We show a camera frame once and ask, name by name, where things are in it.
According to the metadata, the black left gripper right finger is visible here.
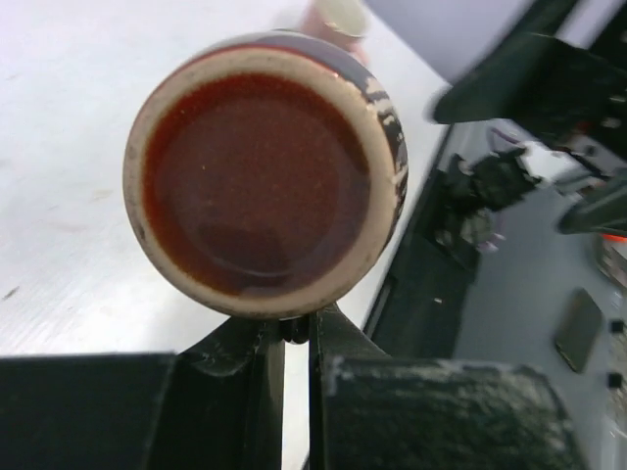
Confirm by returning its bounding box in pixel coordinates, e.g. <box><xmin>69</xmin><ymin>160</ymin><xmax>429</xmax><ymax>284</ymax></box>
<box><xmin>309</xmin><ymin>305</ymin><xmax>583</xmax><ymax>469</ymax></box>

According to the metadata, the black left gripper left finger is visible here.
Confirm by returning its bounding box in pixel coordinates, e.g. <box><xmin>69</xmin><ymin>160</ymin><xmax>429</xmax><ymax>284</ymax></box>
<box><xmin>1</xmin><ymin>318</ymin><xmax>284</xmax><ymax>469</ymax></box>

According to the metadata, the brown small mug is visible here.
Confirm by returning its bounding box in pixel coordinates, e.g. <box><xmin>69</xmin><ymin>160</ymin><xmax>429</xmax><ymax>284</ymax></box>
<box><xmin>122</xmin><ymin>30</ymin><xmax>409</xmax><ymax>318</ymax></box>

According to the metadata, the pink mug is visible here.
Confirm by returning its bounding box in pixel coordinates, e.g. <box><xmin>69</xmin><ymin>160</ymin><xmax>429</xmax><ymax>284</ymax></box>
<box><xmin>298</xmin><ymin>0</ymin><xmax>368</xmax><ymax>66</ymax></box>

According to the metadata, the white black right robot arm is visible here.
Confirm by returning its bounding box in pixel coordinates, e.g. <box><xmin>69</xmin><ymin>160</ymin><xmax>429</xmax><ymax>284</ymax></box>
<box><xmin>430</xmin><ymin>1</ymin><xmax>626</xmax><ymax>172</ymax></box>

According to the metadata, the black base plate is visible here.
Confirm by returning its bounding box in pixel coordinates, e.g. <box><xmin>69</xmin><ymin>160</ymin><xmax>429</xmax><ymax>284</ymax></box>
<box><xmin>363</xmin><ymin>124</ymin><xmax>480</xmax><ymax>359</ymax></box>

